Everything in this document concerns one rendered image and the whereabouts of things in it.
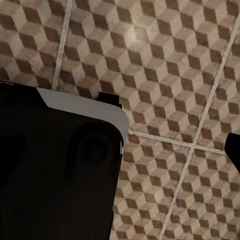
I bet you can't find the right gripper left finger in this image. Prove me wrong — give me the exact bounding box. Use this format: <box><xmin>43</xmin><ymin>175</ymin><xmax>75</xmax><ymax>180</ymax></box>
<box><xmin>0</xmin><ymin>133</ymin><xmax>26</xmax><ymax>193</ymax></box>

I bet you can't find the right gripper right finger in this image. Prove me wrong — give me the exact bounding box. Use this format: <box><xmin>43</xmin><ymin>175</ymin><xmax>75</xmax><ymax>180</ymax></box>
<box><xmin>224</xmin><ymin>133</ymin><xmax>240</xmax><ymax>172</ymax></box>

